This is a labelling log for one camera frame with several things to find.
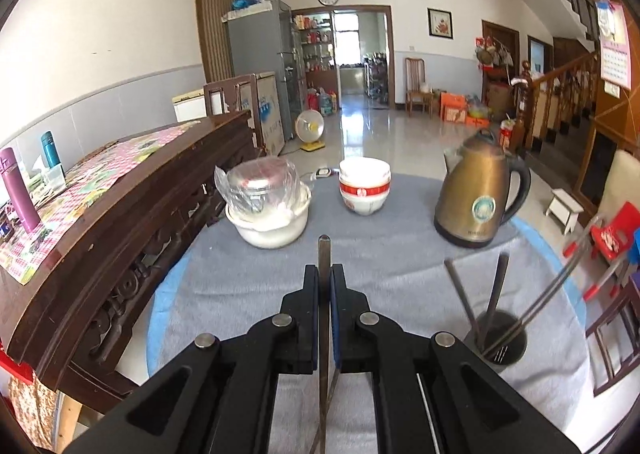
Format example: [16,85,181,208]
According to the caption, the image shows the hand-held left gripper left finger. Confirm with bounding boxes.
[60,264,321,454]

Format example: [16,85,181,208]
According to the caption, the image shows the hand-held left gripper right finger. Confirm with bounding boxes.
[330,263,583,454]

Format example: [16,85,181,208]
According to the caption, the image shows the single dark wooden chopstick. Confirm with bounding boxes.
[309,369,342,454]
[317,235,332,454]

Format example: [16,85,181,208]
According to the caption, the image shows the bundle of dark chopsticks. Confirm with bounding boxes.
[444,254,588,365]

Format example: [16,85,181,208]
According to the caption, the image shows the grey metal utensil holder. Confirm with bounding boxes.
[462,311,528,375]

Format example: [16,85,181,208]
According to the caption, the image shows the grey tablecloth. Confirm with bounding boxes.
[146,174,591,454]

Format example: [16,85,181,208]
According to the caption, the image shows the white cooker pot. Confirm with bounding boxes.
[225,184,312,249]

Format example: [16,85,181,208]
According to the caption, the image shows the stack of white red bowls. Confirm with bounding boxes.
[338,158,392,216]

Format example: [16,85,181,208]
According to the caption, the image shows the plastic bagged metal lid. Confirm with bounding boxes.
[214,158,301,215]

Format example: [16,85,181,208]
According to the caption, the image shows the bronze electric kettle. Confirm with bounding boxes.
[433,129,532,249]

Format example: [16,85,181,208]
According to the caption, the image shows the white electric fan heater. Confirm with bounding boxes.
[295,110,326,153]

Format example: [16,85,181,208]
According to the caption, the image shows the carved dark wooden sideboard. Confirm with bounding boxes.
[0,110,258,415]

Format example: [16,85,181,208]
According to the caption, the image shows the printed cardboard appliance box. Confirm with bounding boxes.
[234,72,286,157]

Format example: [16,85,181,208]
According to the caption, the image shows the blue table cover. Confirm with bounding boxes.
[146,216,586,385]

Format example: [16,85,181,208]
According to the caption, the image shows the dark wooden chair back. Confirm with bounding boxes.
[203,75,261,145]

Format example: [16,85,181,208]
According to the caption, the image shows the orange cardboard box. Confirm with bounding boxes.
[440,92,468,123]

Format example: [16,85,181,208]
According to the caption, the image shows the white chest freezer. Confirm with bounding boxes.
[172,88,208,123]

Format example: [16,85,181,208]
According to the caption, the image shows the brown wooden dining chair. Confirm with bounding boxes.
[405,57,433,117]

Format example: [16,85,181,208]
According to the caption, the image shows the patterned sideboard cloth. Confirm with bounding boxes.
[0,126,203,285]

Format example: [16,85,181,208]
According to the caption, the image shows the small white stool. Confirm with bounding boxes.
[544,188,585,236]

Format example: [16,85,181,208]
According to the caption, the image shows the shelf with bottles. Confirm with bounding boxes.
[291,14,337,109]

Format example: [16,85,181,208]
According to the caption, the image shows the grey refrigerator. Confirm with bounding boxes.
[223,0,307,142]

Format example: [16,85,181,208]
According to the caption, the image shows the dark wooden purple-seat chair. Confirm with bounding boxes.
[585,274,640,397]

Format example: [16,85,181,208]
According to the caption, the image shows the red child chair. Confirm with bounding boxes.
[562,201,640,302]

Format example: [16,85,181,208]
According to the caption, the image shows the clear plastic box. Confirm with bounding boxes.
[30,165,67,195]

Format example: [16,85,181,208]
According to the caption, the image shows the hanging baskets and hats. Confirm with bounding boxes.
[475,36,516,69]

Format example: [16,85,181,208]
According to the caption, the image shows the brown door curtain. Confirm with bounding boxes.
[193,0,252,84]

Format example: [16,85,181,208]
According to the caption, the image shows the teal thermos bottle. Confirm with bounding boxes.
[40,131,62,169]

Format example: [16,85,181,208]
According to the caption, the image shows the wooden staircase railing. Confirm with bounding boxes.
[520,51,601,155]

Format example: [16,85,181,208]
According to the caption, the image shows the cream armchair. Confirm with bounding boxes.
[597,149,640,229]

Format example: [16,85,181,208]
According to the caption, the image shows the purple thermos bottle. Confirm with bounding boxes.
[0,148,42,233]

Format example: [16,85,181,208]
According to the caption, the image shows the framed wall picture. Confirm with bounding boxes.
[427,8,454,40]

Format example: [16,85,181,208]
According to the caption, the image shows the pink wall calendar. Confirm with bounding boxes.
[595,0,632,90]

